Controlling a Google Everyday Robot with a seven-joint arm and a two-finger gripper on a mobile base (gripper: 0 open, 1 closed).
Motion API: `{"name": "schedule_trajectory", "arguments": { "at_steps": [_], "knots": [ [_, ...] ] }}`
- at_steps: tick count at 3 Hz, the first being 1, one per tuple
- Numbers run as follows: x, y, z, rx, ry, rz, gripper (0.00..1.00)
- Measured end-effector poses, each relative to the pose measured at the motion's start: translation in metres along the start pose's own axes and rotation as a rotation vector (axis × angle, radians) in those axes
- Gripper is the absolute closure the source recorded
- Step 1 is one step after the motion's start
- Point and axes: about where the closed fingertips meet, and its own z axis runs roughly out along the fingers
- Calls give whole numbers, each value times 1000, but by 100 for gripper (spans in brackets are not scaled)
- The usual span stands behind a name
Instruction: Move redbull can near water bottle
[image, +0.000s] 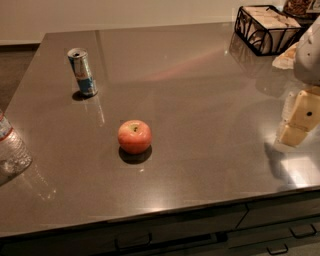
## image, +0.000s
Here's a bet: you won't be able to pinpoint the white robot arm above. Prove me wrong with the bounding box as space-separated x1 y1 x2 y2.
274 17 320 151

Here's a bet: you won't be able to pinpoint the white napkins in basket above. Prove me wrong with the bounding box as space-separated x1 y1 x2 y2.
242 6 302 54

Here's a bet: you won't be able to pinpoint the drawer handle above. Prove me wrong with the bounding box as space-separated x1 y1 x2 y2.
266 244 289 256
290 224 317 239
114 232 152 252

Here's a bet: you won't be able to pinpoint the lower right drawer handle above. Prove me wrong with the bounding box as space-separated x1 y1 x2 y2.
266 244 289 256

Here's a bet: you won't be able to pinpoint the red apple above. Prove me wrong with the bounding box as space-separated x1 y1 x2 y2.
118 120 152 154

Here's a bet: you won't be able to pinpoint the left drawer handle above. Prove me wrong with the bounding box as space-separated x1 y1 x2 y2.
114 232 152 252

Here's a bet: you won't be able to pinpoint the upper right drawer handle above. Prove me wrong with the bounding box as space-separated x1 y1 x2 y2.
290 224 317 239

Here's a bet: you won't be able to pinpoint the snack bag on counter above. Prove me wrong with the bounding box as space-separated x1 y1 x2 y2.
272 43 297 70

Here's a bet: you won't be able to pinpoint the clear plastic water bottle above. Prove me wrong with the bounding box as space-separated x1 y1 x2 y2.
0 110 32 185

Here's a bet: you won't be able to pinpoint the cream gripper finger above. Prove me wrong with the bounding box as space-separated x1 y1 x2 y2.
275 86 320 147

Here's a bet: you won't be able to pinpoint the black wire basket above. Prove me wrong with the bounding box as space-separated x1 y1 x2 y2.
234 4 305 57

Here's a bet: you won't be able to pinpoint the dark bowl with snacks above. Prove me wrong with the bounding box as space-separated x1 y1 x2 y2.
283 0 319 19

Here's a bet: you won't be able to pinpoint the Red Bull can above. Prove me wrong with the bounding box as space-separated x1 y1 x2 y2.
67 48 98 97

